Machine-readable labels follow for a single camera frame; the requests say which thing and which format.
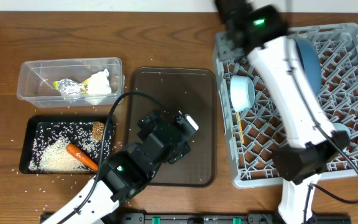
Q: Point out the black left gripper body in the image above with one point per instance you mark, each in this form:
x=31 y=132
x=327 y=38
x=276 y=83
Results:
x=153 y=119

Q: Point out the light blue rice bowl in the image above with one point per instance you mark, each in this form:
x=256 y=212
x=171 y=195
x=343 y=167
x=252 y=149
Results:
x=242 y=93

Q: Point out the white tissue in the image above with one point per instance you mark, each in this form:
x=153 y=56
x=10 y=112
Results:
x=98 y=87

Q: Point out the orange carrot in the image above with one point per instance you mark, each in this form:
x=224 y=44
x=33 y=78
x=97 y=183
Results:
x=82 y=157

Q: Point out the yellow snack wrapper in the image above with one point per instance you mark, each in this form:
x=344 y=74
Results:
x=84 y=86

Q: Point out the dark blue plate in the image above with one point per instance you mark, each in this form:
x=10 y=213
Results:
x=310 y=63

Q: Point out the light blue cup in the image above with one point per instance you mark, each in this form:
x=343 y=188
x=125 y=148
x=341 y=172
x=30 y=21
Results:
x=341 y=130

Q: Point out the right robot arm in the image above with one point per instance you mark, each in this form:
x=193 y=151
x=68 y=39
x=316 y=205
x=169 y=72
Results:
x=312 y=141

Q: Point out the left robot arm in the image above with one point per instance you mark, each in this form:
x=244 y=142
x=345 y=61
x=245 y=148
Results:
x=125 y=174

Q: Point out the black waste bin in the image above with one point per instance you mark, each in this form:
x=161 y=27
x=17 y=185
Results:
x=35 y=120

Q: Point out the grey dishwasher rack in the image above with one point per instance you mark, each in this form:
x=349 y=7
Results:
x=251 y=164

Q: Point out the brown serving tray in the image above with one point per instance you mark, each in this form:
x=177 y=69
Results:
x=191 y=91

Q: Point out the wooden chopstick right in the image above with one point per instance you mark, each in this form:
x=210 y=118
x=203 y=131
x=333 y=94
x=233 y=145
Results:
x=241 y=134

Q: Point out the crumpled silver foil ball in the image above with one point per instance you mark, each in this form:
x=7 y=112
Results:
x=69 y=89

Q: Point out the white rice pile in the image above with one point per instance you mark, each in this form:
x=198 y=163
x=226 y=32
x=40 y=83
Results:
x=48 y=154

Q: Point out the clear plastic bin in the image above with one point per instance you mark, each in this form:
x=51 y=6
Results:
x=36 y=79

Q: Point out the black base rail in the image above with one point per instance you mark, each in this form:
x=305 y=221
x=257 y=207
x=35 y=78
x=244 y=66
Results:
x=141 y=218

